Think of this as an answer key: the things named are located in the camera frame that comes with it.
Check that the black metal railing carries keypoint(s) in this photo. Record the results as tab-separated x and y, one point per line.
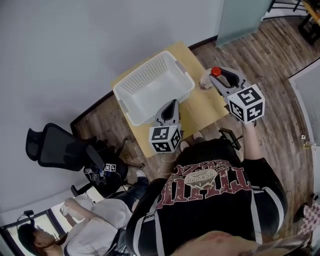
296	6

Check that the light wooden table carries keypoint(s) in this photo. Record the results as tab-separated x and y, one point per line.
200	110

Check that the person's shoe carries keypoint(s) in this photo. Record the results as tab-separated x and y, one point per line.
198	136
184	145

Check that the yellow top black stool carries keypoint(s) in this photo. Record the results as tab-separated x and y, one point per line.
312	35

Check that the person's right forearm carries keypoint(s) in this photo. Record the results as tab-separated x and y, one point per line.
252	142

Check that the white tissue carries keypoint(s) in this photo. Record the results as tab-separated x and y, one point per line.
66	210

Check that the black mesh office chair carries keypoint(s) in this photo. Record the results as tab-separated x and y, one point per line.
60	147

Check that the person's left forearm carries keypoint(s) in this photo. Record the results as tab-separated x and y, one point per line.
167	165

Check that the checkered cloth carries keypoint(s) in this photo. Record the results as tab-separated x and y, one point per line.
312	215

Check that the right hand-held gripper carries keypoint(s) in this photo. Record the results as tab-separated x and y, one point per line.
247	105

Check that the small glass bottle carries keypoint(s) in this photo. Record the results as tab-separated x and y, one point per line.
308	145

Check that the red-capped clear bottle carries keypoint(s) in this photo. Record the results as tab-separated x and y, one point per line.
206	82

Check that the person's black printed shirt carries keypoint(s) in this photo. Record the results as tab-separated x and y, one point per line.
212	212

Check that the black chair armrest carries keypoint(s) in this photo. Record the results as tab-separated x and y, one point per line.
228	135

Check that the white cabinet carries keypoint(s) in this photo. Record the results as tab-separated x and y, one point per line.
315	175

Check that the white plastic basket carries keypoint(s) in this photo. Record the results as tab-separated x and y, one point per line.
155	87

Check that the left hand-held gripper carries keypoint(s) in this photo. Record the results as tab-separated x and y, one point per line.
162	140

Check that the frosted glass door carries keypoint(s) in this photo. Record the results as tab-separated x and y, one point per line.
240	20

